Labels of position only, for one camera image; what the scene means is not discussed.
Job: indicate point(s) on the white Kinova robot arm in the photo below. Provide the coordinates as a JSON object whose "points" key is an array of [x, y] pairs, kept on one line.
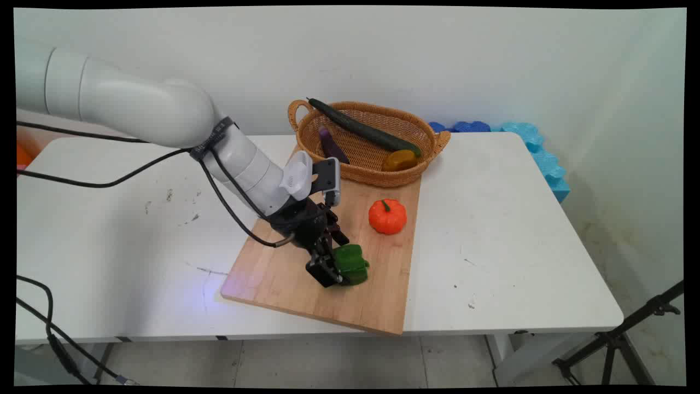
{"points": [[136, 104]]}

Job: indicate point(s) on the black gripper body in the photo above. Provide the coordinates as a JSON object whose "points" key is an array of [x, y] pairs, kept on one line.
{"points": [[301, 221]]}

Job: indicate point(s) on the light blue foam mat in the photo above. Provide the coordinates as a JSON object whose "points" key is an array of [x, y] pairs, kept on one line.
{"points": [[547, 161]]}

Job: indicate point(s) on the orange toy pumpkin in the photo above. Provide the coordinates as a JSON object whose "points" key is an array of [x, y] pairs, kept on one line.
{"points": [[388, 219]]}

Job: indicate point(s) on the purple toy eggplant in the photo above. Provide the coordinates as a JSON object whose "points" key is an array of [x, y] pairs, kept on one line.
{"points": [[332, 148]]}

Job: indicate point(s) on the yellow orange toy pepper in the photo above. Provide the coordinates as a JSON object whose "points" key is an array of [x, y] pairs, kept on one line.
{"points": [[399, 160]]}

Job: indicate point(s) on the black tripod stand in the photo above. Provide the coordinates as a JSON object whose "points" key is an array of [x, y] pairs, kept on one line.
{"points": [[615, 339]]}

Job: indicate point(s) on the long dark green cucumber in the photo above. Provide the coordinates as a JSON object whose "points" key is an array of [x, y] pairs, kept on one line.
{"points": [[361, 128]]}

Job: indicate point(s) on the gray wrist camera box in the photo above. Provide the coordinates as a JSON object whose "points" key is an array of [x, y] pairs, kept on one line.
{"points": [[327, 178]]}

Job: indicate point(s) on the wooden cutting board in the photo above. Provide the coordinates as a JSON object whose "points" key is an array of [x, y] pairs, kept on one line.
{"points": [[273, 273]]}

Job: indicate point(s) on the green toy bell pepper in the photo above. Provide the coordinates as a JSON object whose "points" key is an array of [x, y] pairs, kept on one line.
{"points": [[354, 262]]}

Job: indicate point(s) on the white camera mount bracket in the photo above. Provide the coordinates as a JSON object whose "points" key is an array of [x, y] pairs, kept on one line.
{"points": [[298, 175]]}

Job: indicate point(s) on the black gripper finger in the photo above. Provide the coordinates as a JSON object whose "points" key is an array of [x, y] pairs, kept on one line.
{"points": [[338, 230], [325, 271]]}

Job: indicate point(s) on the white table leg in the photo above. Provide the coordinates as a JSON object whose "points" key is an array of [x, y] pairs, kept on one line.
{"points": [[519, 355], [104, 361]]}

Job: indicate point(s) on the woven wicker basket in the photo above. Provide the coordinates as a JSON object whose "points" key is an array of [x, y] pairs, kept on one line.
{"points": [[372, 164]]}

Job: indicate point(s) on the orange object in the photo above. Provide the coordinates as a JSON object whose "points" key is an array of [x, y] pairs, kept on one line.
{"points": [[23, 156]]}

